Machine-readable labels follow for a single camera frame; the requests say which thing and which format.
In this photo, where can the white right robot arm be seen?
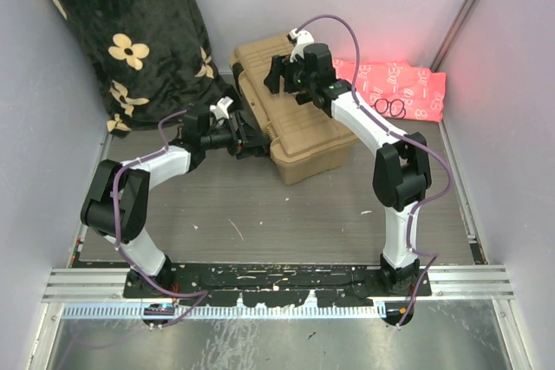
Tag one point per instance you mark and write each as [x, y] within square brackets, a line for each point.
[401, 175]

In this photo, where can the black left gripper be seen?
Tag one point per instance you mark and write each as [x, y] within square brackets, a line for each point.
[245, 136]

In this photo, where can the black floral plush blanket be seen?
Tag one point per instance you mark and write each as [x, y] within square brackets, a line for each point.
[151, 58]

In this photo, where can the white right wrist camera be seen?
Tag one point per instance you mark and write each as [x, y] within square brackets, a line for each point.
[300, 39]

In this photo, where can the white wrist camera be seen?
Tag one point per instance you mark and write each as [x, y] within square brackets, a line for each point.
[221, 110]
[300, 39]

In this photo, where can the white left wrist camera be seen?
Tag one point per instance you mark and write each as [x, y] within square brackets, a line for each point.
[221, 110]

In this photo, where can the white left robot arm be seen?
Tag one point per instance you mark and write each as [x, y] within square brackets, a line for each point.
[116, 203]

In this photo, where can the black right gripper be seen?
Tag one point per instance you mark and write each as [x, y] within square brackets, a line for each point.
[286, 70]

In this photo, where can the white slotted cable duct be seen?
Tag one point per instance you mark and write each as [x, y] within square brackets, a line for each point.
[145, 310]

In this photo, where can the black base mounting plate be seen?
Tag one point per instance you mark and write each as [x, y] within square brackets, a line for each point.
[280, 285]

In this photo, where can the tan plastic tool case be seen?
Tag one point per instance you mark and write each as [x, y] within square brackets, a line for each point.
[304, 140]

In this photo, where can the pink printed cloth bag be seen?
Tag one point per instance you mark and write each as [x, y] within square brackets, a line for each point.
[398, 90]

